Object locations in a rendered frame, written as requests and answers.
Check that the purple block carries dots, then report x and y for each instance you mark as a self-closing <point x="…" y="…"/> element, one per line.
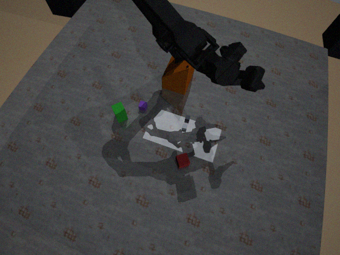
<point x="142" y="105"/>

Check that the green block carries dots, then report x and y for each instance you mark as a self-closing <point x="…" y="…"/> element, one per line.
<point x="119" y="110"/>
<point x="122" y="119"/>

